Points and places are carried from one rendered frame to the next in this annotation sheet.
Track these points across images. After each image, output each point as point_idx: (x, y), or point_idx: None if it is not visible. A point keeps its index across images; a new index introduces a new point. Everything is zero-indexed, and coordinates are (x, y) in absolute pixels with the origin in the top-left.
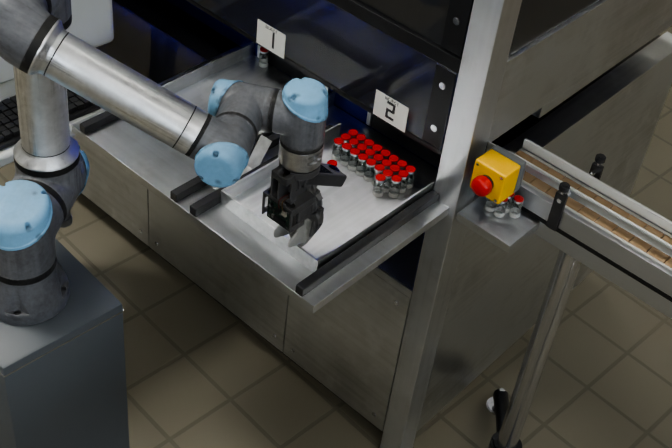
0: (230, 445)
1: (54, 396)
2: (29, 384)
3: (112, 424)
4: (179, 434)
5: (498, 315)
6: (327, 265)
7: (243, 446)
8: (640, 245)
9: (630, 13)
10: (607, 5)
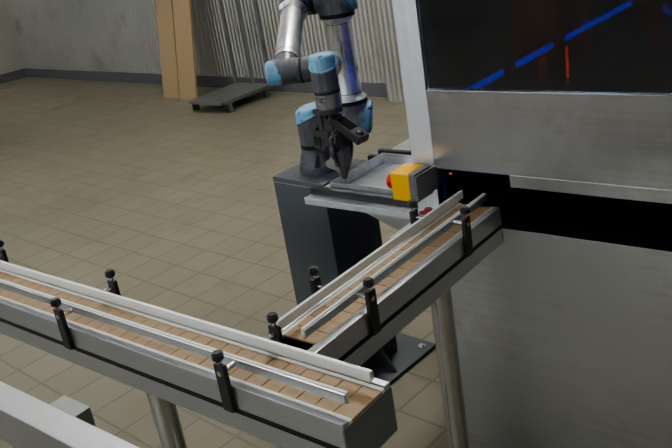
0: (438, 406)
1: (296, 218)
2: (284, 197)
3: (329, 272)
4: (438, 383)
5: (561, 438)
6: (333, 188)
7: (440, 412)
8: (389, 261)
9: (644, 136)
10: (577, 101)
